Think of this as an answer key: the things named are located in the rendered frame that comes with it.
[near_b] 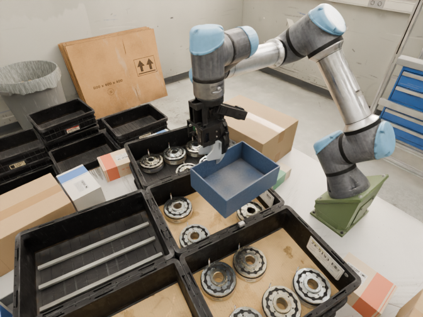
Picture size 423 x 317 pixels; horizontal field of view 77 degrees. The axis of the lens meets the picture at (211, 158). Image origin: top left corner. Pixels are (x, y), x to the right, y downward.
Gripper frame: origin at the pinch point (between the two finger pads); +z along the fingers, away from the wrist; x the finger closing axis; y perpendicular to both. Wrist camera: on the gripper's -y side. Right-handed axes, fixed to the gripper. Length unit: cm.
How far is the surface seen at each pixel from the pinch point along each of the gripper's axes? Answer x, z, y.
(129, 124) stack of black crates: -137, 53, -19
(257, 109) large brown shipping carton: -41, 19, -59
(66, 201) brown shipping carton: -40, 23, 41
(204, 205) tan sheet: -9.5, 28.1, -0.4
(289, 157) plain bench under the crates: -19, 40, -63
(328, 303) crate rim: 40.7, 21.6, -1.1
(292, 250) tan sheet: 22.8, 30.3, -11.9
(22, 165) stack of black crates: -151, 64, 58
